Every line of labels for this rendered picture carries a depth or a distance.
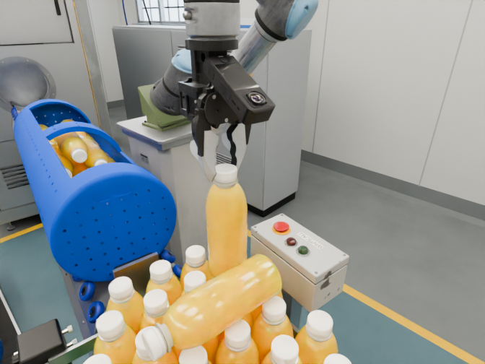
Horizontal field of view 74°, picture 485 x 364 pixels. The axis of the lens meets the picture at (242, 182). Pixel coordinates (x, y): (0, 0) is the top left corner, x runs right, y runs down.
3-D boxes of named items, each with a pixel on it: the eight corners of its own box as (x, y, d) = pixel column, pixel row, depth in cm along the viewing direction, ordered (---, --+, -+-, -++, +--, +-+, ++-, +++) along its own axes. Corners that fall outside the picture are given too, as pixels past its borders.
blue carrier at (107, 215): (96, 154, 150) (81, 93, 137) (182, 253, 88) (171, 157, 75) (26, 171, 135) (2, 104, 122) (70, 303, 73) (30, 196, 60)
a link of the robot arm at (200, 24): (251, 3, 42) (196, 1, 38) (250, 41, 44) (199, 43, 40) (220, 4, 47) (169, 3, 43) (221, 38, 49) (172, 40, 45)
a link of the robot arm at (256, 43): (200, 89, 122) (294, -45, 82) (226, 118, 123) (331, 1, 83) (180, 100, 114) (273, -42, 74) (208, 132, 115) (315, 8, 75)
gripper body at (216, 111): (219, 111, 56) (216, 36, 50) (249, 123, 50) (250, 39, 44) (179, 119, 52) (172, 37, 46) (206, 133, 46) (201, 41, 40)
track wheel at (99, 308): (101, 297, 71) (93, 296, 70) (107, 310, 68) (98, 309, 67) (92, 314, 71) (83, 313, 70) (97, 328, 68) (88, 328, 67)
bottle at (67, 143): (81, 135, 112) (97, 153, 98) (67, 151, 111) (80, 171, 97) (63, 121, 107) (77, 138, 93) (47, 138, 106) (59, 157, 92)
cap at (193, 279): (180, 286, 58) (179, 278, 57) (195, 274, 60) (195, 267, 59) (194, 297, 55) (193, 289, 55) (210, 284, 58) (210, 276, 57)
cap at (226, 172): (238, 182, 51) (238, 172, 50) (213, 183, 51) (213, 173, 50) (236, 172, 55) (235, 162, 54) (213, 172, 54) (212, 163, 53)
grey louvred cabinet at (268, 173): (167, 143, 436) (153, 24, 370) (296, 197, 304) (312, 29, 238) (130, 154, 402) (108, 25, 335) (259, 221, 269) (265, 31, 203)
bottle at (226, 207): (249, 280, 59) (250, 185, 50) (209, 284, 58) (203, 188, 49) (244, 254, 65) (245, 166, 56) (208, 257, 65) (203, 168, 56)
